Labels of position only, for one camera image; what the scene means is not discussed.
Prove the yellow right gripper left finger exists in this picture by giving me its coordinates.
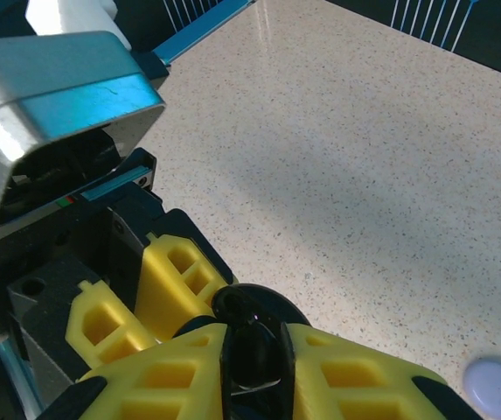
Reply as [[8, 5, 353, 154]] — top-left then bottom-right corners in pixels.
[[38, 322, 230, 420]]

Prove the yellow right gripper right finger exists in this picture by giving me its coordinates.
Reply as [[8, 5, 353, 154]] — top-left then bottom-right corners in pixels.
[[279, 321, 484, 420]]

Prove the black earbud charging case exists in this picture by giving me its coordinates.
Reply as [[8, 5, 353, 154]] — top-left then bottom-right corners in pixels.
[[212, 283, 313, 420]]

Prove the purple earbud charging case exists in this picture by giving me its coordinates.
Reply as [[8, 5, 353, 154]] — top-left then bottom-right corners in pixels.
[[462, 357, 501, 417]]

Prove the blue table edging strip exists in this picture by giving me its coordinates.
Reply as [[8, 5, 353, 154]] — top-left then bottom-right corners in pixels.
[[150, 0, 259, 67]]

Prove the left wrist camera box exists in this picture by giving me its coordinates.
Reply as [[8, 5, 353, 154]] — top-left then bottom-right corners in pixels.
[[0, 0, 167, 228]]

